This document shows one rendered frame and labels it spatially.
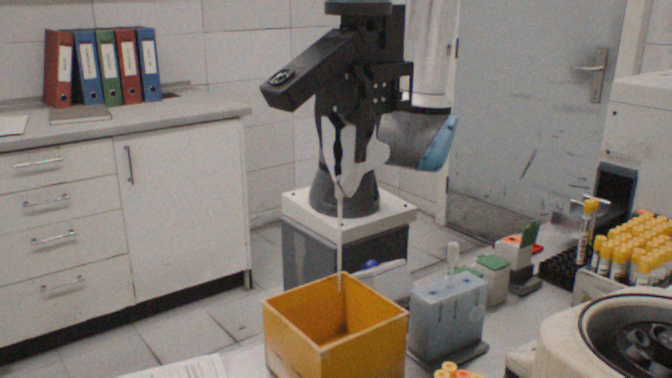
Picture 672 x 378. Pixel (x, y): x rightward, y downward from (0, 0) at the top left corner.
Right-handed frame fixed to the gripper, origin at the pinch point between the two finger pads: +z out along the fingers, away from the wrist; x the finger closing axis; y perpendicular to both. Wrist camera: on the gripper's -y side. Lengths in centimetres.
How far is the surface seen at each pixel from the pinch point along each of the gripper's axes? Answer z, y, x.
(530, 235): 15.9, 37.1, -1.0
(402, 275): 19.1, 15.7, 5.6
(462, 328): 21.2, 15.0, -7.1
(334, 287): 17.3, 3.7, 6.3
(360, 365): 19.9, -1.9, -6.4
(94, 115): 24, 13, 172
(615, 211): 22, 72, 3
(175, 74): 20, 66, 226
